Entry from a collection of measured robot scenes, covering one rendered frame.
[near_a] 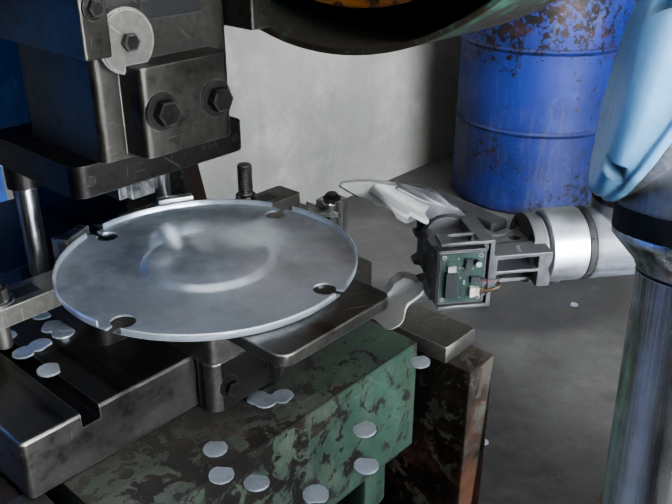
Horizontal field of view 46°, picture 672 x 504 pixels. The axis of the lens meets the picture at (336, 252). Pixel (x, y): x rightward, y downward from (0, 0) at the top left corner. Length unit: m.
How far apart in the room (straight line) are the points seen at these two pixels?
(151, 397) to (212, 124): 0.26
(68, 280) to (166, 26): 0.25
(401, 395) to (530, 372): 1.14
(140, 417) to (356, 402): 0.23
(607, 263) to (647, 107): 0.46
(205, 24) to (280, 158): 1.92
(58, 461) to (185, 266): 0.20
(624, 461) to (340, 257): 0.39
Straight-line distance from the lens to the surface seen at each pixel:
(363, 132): 2.98
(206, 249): 0.79
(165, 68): 0.71
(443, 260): 0.74
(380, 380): 0.87
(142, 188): 0.83
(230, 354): 0.77
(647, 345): 0.44
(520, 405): 1.92
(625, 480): 0.47
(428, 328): 0.93
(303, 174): 2.78
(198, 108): 0.74
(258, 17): 0.77
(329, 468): 0.86
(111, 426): 0.75
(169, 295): 0.72
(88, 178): 0.74
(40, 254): 0.89
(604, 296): 2.43
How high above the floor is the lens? 1.13
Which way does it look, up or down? 26 degrees down
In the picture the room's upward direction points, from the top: straight up
